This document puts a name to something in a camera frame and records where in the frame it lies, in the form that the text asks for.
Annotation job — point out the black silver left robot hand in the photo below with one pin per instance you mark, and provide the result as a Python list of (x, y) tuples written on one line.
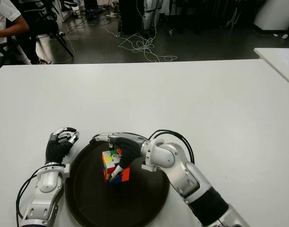
[(55, 151)]

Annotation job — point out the dark brown round plate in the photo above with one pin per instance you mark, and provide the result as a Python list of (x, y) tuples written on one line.
[(134, 201)]

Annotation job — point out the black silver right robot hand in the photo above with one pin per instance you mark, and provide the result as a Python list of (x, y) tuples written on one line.
[(130, 146)]

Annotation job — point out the tall black cabinet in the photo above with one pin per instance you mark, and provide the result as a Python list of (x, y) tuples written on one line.
[(130, 16)]

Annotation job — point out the black stool with splayed legs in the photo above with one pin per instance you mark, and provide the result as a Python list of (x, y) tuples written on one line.
[(49, 24)]

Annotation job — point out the white paper scrap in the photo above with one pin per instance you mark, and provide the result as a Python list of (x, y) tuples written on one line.
[(285, 36)]

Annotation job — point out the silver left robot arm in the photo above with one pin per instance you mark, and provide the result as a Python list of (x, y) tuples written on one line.
[(47, 182)]

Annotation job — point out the white side table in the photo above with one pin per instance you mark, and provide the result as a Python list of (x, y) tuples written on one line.
[(279, 61)]

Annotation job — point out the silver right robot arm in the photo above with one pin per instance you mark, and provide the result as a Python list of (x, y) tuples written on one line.
[(189, 175)]

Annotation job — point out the silver humanoid robot legs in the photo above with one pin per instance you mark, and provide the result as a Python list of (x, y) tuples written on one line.
[(149, 16)]

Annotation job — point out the white cabinet with black base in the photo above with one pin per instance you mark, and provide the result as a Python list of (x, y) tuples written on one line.
[(274, 14)]

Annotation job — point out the person in white shirt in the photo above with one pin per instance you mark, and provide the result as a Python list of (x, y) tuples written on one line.
[(2, 16)]

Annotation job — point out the black office chair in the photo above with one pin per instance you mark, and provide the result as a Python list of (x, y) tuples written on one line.
[(10, 47)]

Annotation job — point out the multicolour Rubik's cube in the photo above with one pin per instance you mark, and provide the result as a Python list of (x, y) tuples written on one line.
[(110, 163)]

